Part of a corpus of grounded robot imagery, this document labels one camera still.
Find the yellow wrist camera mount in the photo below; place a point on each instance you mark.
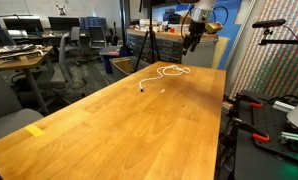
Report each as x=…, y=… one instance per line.
x=213, y=27

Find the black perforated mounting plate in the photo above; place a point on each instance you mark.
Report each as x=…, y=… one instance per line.
x=272, y=123

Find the black tripod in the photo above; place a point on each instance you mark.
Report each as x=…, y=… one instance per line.
x=151, y=20

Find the small gray drone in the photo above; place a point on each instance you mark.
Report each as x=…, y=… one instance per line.
x=61, y=10

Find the dark mesh office chair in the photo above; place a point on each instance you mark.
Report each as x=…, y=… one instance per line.
x=97, y=36

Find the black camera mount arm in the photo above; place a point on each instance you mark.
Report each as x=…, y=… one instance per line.
x=282, y=42

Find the flat dark keyboard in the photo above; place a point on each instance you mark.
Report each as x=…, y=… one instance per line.
x=17, y=49

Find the black equipment case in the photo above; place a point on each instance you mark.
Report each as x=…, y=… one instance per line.
x=170, y=16

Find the aluminum extrusion bar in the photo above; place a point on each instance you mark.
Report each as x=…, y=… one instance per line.
x=284, y=106
x=294, y=136

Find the gray padded chair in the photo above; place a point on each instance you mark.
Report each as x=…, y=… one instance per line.
x=9, y=123

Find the multicolour patterned panel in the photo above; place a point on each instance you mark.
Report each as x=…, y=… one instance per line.
x=275, y=66

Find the yellow tape piece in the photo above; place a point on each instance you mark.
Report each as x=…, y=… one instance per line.
x=34, y=130

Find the blue partition panel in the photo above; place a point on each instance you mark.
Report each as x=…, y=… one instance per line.
x=230, y=20

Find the cardboard sheet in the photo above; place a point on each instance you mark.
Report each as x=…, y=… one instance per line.
x=124, y=65

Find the dark side table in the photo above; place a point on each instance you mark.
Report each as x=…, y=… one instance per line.
x=110, y=50

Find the gray swivel office chair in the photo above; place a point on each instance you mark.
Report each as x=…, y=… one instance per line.
x=63, y=56

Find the black vertical pole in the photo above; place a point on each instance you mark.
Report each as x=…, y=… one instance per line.
x=123, y=23

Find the tan foam board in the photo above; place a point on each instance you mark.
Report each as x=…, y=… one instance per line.
x=220, y=50

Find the small gray chair back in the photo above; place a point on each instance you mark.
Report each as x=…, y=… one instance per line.
x=75, y=33

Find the wooden office desk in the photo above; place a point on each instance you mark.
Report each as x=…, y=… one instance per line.
x=25, y=62

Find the white container stack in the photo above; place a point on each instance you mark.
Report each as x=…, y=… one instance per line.
x=148, y=24

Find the white tray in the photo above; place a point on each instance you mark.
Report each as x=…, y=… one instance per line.
x=175, y=28

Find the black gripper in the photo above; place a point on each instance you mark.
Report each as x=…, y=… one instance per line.
x=195, y=30

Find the gray plastic bin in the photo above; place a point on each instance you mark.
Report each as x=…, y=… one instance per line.
x=117, y=75

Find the black stereo camera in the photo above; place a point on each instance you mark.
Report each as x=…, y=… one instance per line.
x=269, y=23

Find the blue lit monitor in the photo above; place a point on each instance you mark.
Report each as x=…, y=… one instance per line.
x=93, y=22

